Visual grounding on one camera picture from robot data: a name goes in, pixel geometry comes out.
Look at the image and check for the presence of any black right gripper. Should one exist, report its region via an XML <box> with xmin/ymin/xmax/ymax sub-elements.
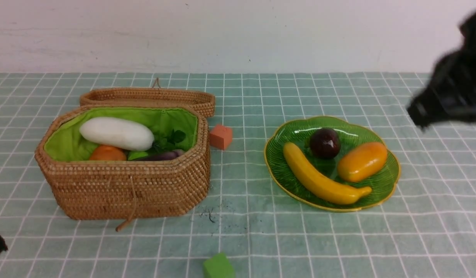
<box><xmin>406</xmin><ymin>11</ymin><xmax>476</xmax><ymax>130</ymax></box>

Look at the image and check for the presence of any orange mango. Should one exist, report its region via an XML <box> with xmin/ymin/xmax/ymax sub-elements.
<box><xmin>337</xmin><ymin>141</ymin><xmax>388</xmax><ymax>183</ymax></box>

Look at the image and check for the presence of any brown potato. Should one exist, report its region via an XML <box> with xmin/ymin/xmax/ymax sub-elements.
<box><xmin>88</xmin><ymin>145</ymin><xmax>127</xmax><ymax>161</ymax></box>

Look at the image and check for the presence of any dark purple mangosteen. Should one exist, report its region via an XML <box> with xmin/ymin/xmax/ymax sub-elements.
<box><xmin>307</xmin><ymin>128</ymin><xmax>341</xmax><ymax>159</ymax></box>

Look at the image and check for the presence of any yellow banana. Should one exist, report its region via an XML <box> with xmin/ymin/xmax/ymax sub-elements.
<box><xmin>283</xmin><ymin>142</ymin><xmax>372</xmax><ymax>205</ymax></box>

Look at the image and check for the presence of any green bitter gourd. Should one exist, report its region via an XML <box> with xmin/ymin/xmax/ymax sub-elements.
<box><xmin>127</xmin><ymin>151</ymin><xmax>149</xmax><ymax>161</ymax></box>

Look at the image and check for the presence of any white radish with leaves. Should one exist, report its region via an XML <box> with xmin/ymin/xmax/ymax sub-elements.
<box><xmin>79</xmin><ymin>117</ymin><xmax>186</xmax><ymax>152</ymax></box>

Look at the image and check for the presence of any purple eggplant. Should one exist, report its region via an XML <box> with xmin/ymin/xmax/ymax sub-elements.
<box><xmin>134</xmin><ymin>149</ymin><xmax>185</xmax><ymax>161</ymax></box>

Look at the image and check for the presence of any green leaf-shaped glass plate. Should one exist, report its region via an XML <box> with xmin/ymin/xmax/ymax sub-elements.
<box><xmin>264</xmin><ymin>116</ymin><xmax>401</xmax><ymax>212</ymax></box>

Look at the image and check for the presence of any woven wicker basket green lining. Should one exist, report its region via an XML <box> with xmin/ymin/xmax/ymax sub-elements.
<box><xmin>35</xmin><ymin>105</ymin><xmax>211</xmax><ymax>220</ymax></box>

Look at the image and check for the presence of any green foam cube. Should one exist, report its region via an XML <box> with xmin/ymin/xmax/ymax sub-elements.
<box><xmin>203</xmin><ymin>252</ymin><xmax>235</xmax><ymax>278</ymax></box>

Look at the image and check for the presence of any orange foam cube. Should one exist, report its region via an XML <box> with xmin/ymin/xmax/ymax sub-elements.
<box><xmin>209</xmin><ymin>124</ymin><xmax>233</xmax><ymax>150</ymax></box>

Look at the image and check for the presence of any woven wicker basket lid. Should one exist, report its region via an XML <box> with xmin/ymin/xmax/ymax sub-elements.
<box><xmin>79</xmin><ymin>78</ymin><xmax>215</xmax><ymax>118</ymax></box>

